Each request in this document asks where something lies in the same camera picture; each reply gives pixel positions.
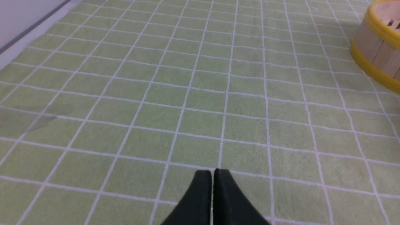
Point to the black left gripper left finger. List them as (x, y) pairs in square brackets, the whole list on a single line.
[(194, 208)]

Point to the bamboo steamer basket yellow rim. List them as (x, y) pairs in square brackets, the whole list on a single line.
[(375, 47)]

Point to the green checkered tablecloth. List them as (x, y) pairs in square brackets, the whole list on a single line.
[(107, 114)]

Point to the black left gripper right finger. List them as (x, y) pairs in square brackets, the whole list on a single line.
[(230, 205)]

